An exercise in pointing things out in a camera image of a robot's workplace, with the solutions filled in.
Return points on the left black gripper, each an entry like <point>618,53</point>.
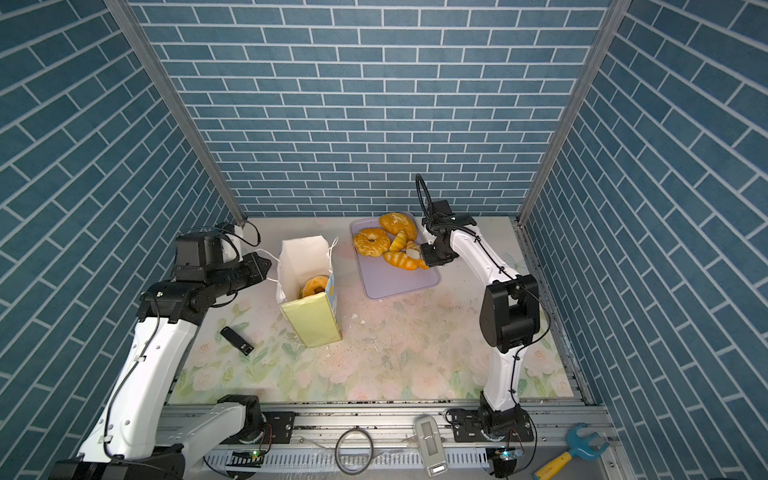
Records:
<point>257,272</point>

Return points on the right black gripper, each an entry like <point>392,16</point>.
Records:
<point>425,249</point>

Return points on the small yellow horn bread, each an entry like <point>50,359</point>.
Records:
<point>400,242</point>

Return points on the metal kitchen tongs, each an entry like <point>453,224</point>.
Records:
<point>424,199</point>

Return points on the striped long bread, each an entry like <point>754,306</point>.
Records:
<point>400,260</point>

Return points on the twisted ring doughnut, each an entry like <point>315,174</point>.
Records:
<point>315,285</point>

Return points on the white paper gift bag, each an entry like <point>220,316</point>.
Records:
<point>314,318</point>

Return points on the braided croissant bread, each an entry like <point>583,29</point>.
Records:
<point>413,251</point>

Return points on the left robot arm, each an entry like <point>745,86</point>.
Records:
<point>211,265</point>

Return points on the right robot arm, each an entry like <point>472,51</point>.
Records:
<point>509,316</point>

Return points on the sugared oval bread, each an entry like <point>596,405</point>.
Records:
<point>395,222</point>

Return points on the black flat bar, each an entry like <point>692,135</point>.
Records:
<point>236,340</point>

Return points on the round flower bun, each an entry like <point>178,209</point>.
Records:
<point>371,242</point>

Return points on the white handheld device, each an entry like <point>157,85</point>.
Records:
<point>430,446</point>

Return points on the blue yellow wrench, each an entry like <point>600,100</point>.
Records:
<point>578,447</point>

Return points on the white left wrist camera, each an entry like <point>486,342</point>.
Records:
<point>232,230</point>

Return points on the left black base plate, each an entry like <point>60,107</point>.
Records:
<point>278,427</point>

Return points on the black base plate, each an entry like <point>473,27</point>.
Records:
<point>278,427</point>
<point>472,426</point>

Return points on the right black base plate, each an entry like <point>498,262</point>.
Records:
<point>472,426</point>

